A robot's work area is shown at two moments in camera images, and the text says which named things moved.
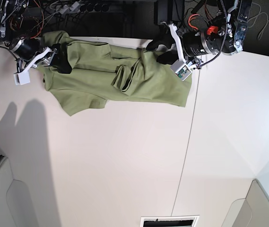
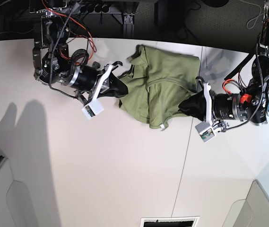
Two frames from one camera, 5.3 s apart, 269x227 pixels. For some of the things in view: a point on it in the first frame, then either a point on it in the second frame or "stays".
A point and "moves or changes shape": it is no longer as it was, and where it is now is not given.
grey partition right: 256,210 stays
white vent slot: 186,221 stays
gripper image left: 32,54 → 92,82
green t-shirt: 102,71 moves or changes shape
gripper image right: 192,45 → 221,108
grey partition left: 7,202 stays
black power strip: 95,7 stays
